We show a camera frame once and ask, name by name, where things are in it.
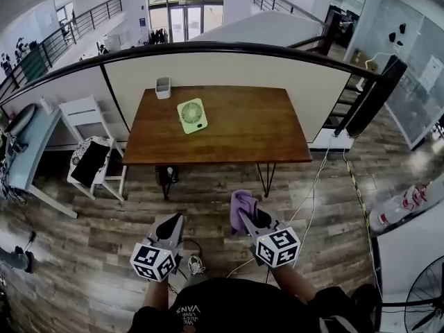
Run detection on clear bottle red label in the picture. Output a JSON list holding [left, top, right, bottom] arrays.
[[369, 194, 417, 234], [402, 184, 432, 211]]

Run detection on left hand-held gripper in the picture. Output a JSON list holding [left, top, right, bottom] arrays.
[[130, 212, 185, 283]]

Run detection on black handrail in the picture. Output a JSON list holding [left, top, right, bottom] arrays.
[[0, 42, 386, 103]]

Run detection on black metal railing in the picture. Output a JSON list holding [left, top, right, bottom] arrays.
[[253, 0, 327, 26], [0, 0, 124, 95]]

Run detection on white pen holder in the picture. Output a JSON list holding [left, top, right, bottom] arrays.
[[155, 76, 171, 100]]

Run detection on black seat pad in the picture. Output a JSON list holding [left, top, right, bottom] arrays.
[[71, 140, 110, 187]]

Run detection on person's black t-shirt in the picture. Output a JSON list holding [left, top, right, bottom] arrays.
[[127, 277, 382, 333]]

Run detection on glass entrance door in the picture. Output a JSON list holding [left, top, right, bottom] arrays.
[[147, 0, 225, 44]]

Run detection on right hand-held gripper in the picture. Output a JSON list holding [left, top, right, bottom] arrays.
[[238, 203, 301, 268]]

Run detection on black standing fan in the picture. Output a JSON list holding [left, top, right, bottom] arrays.
[[404, 255, 444, 333]]

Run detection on white wooden chair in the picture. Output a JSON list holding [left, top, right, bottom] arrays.
[[58, 94, 126, 203]]

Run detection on green small desk fan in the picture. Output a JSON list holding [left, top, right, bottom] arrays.
[[176, 97, 209, 135]]

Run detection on white power cable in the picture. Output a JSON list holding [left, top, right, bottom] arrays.
[[225, 144, 330, 279], [343, 147, 382, 298]]

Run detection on black white patterned cushion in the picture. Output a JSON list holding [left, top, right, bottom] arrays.
[[67, 135, 114, 189]]

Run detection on glass partition wall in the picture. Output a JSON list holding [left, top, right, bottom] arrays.
[[353, 0, 444, 151]]

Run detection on beige partition panel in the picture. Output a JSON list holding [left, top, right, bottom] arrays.
[[0, 64, 131, 152], [103, 52, 353, 144]]

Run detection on person's right forearm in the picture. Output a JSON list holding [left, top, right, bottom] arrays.
[[270, 262, 318, 305]]

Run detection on wooden table black legs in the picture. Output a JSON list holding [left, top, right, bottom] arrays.
[[121, 85, 313, 200]]

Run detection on person's white sneaker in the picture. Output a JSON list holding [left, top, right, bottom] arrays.
[[187, 254, 206, 276]]

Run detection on person's left forearm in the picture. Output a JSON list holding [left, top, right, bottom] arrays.
[[142, 279, 171, 311]]

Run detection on dark oval board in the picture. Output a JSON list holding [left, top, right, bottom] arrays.
[[5, 103, 37, 135]]

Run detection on purple cleaning cloth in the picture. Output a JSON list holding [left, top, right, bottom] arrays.
[[230, 189, 263, 237]]

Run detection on dark wooden post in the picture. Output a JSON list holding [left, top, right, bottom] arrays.
[[346, 54, 409, 139]]

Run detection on yellow black striped tape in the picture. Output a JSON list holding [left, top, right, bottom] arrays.
[[346, 161, 370, 228]]

